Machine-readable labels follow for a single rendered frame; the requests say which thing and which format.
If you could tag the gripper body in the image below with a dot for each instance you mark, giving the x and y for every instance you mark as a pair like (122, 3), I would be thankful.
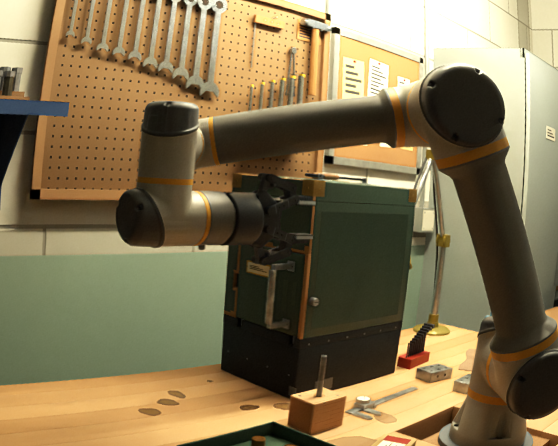
(246, 218)

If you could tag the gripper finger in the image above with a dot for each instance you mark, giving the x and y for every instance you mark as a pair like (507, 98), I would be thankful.
(283, 237)
(283, 204)

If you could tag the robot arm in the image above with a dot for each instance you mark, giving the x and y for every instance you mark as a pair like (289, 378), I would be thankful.
(305, 126)

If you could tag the green drawer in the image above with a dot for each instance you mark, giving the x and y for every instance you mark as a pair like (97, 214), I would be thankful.
(287, 287)

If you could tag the green machinist's chest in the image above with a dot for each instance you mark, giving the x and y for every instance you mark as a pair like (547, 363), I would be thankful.
(357, 270)

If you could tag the grey reamer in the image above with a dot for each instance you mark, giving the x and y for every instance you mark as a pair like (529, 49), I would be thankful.
(321, 375)

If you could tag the red rack with black tools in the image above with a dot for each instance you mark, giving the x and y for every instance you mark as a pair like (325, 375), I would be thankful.
(414, 355)

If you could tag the wooden block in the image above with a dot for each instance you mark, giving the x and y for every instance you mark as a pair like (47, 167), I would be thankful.
(316, 414)

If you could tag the small grey metal block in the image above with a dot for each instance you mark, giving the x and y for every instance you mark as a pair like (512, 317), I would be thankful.
(462, 384)

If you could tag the cream label plate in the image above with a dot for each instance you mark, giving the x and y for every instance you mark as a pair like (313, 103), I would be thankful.
(257, 268)

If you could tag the silver round knob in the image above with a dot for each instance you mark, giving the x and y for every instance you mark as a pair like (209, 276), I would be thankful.
(314, 301)

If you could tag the yellow tipped grey punch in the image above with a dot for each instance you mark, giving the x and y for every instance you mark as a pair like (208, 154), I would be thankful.
(282, 92)
(272, 93)
(292, 91)
(251, 98)
(261, 96)
(301, 89)

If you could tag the cork notice board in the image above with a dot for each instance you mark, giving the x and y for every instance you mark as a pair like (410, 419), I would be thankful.
(353, 78)

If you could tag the wooden pegboard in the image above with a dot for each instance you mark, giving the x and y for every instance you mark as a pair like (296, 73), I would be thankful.
(109, 144)

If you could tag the grey lamp with yellow base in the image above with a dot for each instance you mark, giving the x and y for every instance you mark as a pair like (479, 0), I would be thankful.
(441, 261)

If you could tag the grey open-end wrench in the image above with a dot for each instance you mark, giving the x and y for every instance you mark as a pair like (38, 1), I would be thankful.
(213, 56)
(168, 43)
(121, 35)
(72, 22)
(88, 26)
(104, 30)
(198, 56)
(152, 43)
(137, 37)
(184, 48)

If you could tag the wooden try square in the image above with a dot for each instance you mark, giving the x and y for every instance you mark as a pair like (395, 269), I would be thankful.
(269, 22)

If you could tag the grey dial caliper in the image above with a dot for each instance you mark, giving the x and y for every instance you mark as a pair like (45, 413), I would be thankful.
(379, 403)

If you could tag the green tray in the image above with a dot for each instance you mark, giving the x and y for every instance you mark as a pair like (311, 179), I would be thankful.
(279, 436)

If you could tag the brown cylinder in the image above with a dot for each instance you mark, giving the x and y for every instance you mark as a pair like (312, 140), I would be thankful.
(258, 440)

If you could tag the red and white box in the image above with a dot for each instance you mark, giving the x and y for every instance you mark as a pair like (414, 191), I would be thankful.
(392, 440)

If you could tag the grey metal cupboard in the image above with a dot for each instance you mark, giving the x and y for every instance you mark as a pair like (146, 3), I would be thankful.
(536, 218)

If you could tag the grey metal cylinders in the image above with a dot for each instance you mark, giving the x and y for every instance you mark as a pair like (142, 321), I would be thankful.
(11, 80)

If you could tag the white wall box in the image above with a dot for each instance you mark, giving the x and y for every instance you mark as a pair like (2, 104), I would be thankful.
(423, 220)

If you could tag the blue wall shelf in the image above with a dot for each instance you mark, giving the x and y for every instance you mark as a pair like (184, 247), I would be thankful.
(26, 109)

